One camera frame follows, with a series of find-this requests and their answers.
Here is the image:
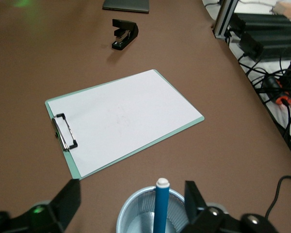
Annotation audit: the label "mint green clipboard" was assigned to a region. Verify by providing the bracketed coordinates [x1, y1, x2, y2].
[44, 69, 205, 181]

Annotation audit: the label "black finned power boxes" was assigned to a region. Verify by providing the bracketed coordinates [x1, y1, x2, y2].
[229, 13, 291, 62]

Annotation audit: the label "thin black looped cable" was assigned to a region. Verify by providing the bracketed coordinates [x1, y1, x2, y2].
[263, 175, 291, 219]

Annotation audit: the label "aluminium extrusion post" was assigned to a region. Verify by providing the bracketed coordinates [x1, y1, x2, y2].
[212, 0, 240, 40]

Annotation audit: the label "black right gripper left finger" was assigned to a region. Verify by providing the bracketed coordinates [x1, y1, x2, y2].
[0, 178, 82, 233]

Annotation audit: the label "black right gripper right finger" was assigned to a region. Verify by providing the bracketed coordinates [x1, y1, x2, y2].
[181, 180, 280, 233]

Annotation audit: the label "light blue mesh cup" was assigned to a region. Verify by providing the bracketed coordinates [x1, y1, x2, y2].
[116, 186, 193, 233]

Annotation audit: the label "black and orange power strip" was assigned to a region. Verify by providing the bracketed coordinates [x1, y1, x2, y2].
[261, 75, 291, 106]

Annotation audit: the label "grey laptop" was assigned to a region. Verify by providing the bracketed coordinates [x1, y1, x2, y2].
[102, 0, 151, 14]

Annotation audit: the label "blue marker with white cap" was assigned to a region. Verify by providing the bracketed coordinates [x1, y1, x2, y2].
[153, 178, 171, 233]

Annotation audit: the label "black stapler with red end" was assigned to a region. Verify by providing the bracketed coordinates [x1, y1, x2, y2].
[111, 18, 139, 51]

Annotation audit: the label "black cable bundle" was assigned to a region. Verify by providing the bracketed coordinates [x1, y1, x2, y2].
[226, 26, 291, 167]

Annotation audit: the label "white paper sheet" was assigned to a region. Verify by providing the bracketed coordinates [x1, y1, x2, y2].
[47, 69, 203, 177]

